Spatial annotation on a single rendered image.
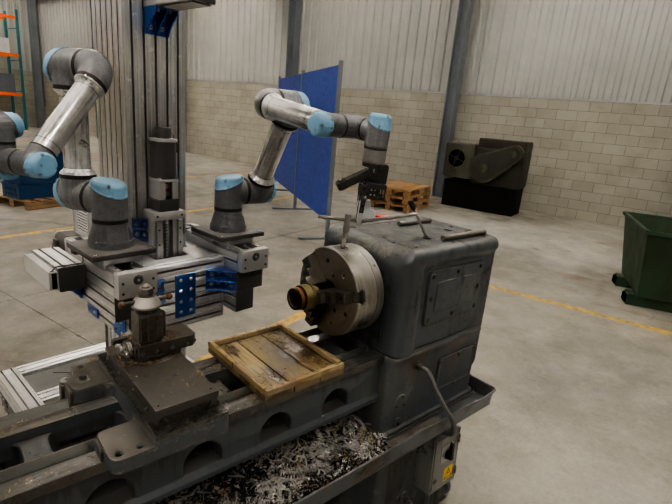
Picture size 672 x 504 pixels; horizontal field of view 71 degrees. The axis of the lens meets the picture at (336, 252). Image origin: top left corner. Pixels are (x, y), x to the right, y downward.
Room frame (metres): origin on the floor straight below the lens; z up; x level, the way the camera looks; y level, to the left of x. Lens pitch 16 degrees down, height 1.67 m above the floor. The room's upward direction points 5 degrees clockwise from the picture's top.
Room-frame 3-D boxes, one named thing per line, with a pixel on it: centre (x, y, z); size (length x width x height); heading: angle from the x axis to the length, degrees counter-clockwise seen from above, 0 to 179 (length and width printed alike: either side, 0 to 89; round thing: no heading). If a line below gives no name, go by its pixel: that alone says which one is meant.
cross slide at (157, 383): (1.16, 0.47, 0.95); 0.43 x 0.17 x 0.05; 42
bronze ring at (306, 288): (1.49, 0.09, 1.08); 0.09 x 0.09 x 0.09; 43
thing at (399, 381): (1.87, -0.30, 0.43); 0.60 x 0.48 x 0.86; 132
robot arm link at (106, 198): (1.61, 0.80, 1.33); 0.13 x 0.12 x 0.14; 70
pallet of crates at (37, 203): (7.26, 4.52, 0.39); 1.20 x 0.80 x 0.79; 155
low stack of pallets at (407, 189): (9.69, -1.22, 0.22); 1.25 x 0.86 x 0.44; 150
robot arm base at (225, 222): (1.99, 0.47, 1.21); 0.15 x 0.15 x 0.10
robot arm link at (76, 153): (1.66, 0.92, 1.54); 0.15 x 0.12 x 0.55; 70
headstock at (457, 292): (1.87, -0.30, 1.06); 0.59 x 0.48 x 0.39; 132
